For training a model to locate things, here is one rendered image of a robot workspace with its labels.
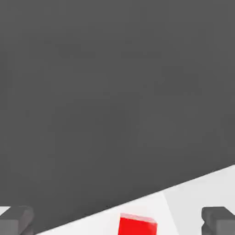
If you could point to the small red cube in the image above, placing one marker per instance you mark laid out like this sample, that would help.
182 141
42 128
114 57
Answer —
136 225

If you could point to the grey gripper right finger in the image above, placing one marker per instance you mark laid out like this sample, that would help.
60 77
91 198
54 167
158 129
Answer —
218 222

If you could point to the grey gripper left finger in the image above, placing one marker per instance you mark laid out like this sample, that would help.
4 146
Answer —
14 221

